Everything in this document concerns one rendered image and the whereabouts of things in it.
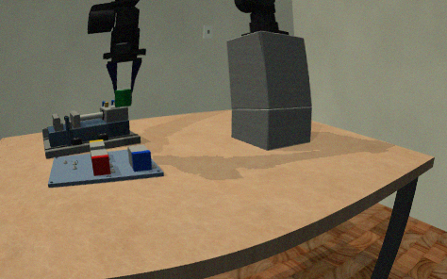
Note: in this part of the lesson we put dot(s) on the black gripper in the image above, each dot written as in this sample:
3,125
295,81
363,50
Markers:
129,56

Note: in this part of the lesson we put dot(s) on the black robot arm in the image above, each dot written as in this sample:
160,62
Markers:
102,19

